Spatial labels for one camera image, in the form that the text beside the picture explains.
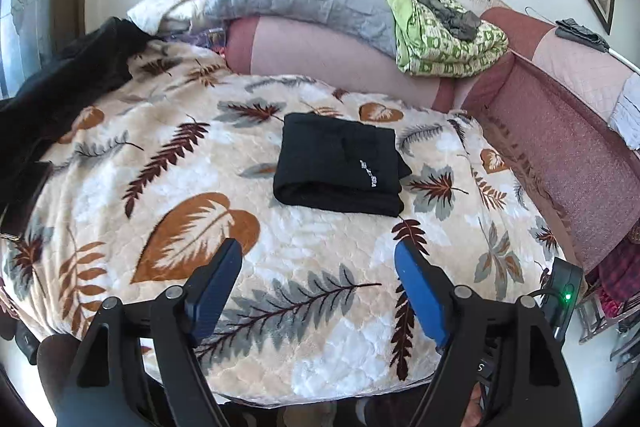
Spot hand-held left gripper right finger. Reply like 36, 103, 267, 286
394, 242, 583, 427

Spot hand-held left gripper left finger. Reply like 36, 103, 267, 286
57, 237, 244, 427

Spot black pants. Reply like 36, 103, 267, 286
272, 112, 413, 220

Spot red plaid cloth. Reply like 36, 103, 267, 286
595, 234, 640, 320

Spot leaf print blanket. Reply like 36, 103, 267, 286
0, 42, 568, 408

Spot white cloth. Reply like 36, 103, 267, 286
606, 72, 640, 151

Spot white stick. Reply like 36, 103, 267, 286
606, 47, 640, 76

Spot green patterned blanket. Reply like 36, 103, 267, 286
376, 0, 511, 79

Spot black cloth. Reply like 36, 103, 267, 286
554, 19, 612, 51

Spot purple packet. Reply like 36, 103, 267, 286
192, 27, 231, 52

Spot black jacket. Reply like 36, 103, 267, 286
0, 17, 151, 228

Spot dark grey cloth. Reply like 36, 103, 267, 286
407, 0, 483, 40

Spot white pillow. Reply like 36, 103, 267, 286
127, 0, 221, 35

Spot stained glass window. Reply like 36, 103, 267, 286
0, 0, 66, 100

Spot wire hanger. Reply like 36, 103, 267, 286
524, 6, 558, 28

